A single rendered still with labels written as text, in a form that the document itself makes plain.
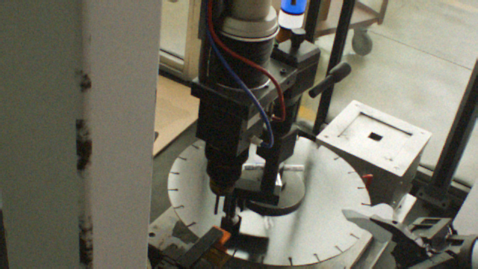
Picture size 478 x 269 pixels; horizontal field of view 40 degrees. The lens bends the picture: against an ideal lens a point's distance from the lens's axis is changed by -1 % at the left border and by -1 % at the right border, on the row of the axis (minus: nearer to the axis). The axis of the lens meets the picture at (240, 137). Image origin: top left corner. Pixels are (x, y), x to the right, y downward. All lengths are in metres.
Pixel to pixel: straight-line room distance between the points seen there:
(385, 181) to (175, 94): 0.60
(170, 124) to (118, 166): 1.33
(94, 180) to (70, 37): 0.05
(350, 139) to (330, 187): 0.24
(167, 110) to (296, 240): 0.66
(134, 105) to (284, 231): 0.83
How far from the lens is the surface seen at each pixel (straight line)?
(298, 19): 1.23
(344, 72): 0.89
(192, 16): 1.61
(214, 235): 0.95
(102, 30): 0.17
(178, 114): 1.56
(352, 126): 1.37
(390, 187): 1.29
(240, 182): 0.98
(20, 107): 0.20
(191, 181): 1.07
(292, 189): 1.07
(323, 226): 1.04
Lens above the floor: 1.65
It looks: 36 degrees down
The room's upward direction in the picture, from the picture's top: 9 degrees clockwise
